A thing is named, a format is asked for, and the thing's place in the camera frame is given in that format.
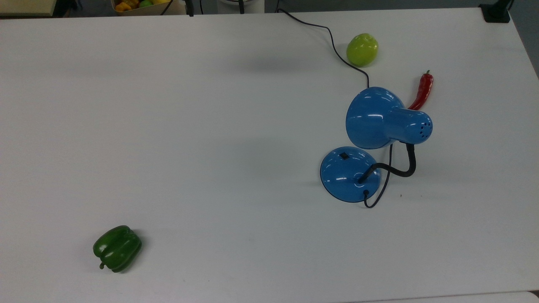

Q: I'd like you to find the cardboard box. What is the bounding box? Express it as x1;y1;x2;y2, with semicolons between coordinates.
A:
111;0;187;16

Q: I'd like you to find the blue desk lamp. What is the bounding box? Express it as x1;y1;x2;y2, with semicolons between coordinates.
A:
320;86;433;203

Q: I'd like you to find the green apple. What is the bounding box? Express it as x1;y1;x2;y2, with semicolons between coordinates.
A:
346;33;379;67

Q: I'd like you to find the green bell pepper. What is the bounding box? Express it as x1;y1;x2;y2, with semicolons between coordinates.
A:
93;225;142;273

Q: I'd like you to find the black lamp power cord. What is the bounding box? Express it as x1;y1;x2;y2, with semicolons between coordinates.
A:
276;8;394;209

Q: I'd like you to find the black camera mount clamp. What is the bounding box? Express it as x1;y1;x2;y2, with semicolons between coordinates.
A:
479;0;513;23

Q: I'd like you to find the red chili pepper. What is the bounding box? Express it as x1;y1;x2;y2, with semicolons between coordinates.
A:
408;70;434;111

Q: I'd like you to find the beige side table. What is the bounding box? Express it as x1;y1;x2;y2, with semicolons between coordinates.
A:
0;0;57;17

